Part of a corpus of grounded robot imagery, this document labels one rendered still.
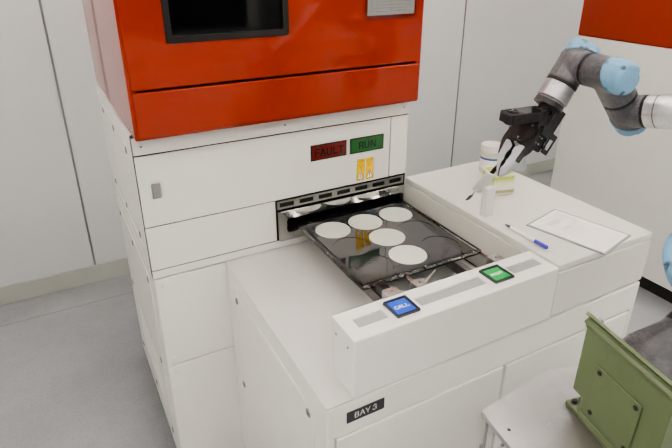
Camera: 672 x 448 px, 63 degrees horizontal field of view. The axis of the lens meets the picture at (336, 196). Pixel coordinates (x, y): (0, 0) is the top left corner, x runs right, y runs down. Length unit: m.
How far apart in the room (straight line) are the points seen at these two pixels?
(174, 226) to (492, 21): 2.89
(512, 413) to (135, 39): 1.09
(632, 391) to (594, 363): 0.09
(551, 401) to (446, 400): 0.24
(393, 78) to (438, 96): 2.16
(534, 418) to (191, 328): 0.97
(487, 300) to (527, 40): 3.12
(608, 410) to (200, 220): 1.04
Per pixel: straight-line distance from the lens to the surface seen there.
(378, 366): 1.14
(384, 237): 1.53
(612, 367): 1.09
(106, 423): 2.39
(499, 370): 1.41
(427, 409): 1.32
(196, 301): 1.64
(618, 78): 1.31
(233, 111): 1.39
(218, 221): 1.53
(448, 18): 3.67
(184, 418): 1.89
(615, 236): 1.56
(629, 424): 1.10
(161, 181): 1.45
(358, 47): 1.51
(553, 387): 1.26
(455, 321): 1.20
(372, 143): 1.66
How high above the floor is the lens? 1.63
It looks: 24 degrees down
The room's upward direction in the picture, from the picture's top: straight up
